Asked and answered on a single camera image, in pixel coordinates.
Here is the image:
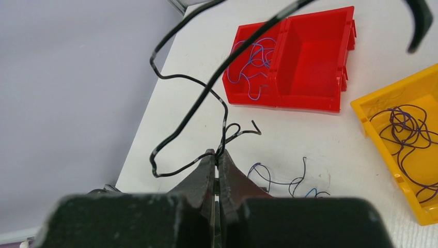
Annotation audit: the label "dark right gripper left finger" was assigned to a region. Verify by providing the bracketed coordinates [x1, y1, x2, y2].
[33, 149, 214, 247]

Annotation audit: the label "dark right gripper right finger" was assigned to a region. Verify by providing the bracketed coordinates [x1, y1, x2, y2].
[218, 151, 393, 247]

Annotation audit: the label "blue purple black wires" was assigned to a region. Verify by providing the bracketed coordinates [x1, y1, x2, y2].
[247, 157, 331, 199]

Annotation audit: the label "left red plastic bin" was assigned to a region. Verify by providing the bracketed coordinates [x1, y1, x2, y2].
[222, 21, 285, 108]

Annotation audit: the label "red plastic bin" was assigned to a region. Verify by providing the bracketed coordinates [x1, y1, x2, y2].
[222, 21, 285, 108]
[271, 6, 357, 113]

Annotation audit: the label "right red plastic bin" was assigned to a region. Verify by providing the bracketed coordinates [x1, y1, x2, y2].
[271, 6, 357, 113]

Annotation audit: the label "yellow plastic bin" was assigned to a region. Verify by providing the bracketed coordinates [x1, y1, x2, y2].
[351, 65, 437, 226]

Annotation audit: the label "aluminium frame rail left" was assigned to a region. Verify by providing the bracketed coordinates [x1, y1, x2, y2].
[168, 0, 210, 16]

